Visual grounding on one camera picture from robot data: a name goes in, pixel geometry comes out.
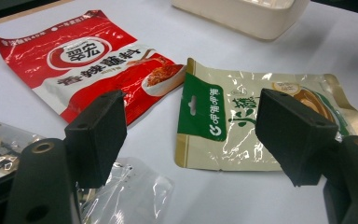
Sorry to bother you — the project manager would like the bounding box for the beige and green snack packet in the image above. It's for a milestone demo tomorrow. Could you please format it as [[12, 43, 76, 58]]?
[[173, 57, 358, 173]]

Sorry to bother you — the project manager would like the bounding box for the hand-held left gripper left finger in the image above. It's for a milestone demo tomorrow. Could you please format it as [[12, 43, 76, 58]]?
[[63, 90, 129, 189]]

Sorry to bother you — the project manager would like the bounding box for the clear plastic bag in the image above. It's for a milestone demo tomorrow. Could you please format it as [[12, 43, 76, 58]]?
[[77, 157, 175, 224]]

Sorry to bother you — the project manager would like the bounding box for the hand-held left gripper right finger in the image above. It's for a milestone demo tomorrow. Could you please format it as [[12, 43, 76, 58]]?
[[255, 88, 340, 188]]

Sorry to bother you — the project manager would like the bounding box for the cream plastic box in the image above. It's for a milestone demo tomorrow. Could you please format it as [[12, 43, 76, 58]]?
[[171, 0, 311, 41]]

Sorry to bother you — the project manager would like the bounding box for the red snack packet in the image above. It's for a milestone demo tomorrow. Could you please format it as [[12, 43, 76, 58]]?
[[0, 9, 187, 126]]

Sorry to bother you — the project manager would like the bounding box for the silver foil packet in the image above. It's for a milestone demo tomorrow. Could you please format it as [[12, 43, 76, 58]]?
[[0, 116, 46, 188]]

